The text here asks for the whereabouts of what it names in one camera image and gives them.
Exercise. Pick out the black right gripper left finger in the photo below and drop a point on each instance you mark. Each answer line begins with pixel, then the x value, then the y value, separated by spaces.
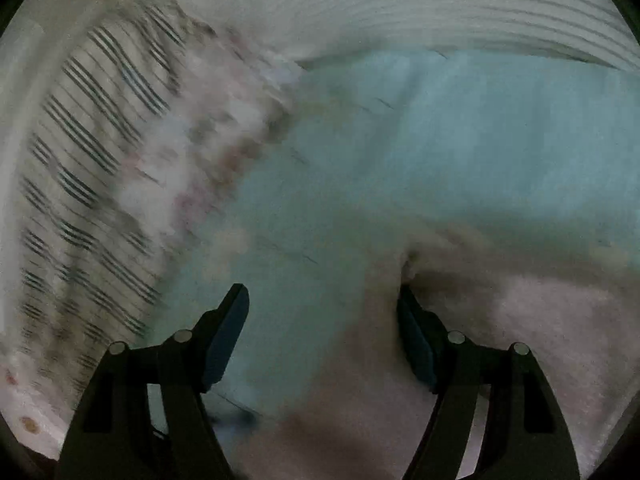
pixel 142 415

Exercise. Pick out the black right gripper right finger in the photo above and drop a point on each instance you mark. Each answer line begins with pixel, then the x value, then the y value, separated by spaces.
pixel 525 436

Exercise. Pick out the pink knit sweater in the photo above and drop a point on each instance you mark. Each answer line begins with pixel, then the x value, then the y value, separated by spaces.
pixel 320 359

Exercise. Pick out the light blue floral bedsheet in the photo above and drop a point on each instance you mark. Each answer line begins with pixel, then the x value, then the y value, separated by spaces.
pixel 486 139

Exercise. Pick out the striped floral quilt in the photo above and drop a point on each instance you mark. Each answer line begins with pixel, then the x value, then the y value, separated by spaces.
pixel 139 134

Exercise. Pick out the white striped mattress cover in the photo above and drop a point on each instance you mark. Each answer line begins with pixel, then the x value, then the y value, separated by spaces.
pixel 588 30

